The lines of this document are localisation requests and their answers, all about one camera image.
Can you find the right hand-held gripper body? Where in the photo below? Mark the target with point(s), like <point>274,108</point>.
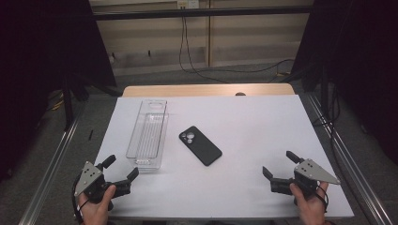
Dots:
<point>308,176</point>

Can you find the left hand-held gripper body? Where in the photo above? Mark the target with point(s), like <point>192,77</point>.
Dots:
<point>94,184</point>

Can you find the clear plastic storage tray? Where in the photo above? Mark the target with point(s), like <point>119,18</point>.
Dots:
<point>147,137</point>

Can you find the black smartphone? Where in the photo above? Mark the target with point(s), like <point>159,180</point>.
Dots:
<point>200,146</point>

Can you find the person's left hand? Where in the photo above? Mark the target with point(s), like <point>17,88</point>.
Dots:
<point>95,214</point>

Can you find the person's right hand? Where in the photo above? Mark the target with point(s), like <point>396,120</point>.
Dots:
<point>311,211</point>

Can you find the small black stick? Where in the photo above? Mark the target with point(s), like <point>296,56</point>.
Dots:
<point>90,134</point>

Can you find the white table mat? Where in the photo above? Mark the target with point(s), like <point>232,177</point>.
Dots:
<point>250,140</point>

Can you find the black stand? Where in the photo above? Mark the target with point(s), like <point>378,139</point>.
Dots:
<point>68,106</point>

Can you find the dark round table grommet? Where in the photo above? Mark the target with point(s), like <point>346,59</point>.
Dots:
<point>240,93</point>

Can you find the wooden table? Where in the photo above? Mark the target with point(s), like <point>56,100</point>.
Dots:
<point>187,90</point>

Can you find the black curtain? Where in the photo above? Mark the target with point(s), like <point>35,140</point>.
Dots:
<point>40,62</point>
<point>359,62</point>

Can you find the black horizontal bar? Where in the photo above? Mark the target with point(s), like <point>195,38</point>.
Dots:
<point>203,12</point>

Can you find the metal floor rail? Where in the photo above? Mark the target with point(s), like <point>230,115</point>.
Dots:
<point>353,162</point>
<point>50,172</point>

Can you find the white wall outlet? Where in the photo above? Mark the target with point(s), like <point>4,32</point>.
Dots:
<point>188,3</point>

